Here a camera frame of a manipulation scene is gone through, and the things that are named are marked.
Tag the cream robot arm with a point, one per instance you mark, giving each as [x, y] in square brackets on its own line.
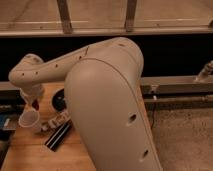
[103, 97]

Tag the small clear bottle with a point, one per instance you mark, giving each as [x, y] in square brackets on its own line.
[55, 122]

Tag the dark round plate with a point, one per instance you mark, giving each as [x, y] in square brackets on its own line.
[58, 100]

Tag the wooden post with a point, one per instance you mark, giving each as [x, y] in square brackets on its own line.
[130, 15]
[64, 16]

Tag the left wooden post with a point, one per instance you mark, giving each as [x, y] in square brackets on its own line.
[64, 16]

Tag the right wooden post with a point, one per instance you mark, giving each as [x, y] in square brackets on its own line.
[130, 15]

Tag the dark red pepper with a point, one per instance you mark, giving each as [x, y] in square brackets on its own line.
[35, 105]

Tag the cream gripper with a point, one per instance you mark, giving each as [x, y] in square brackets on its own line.
[31, 91]

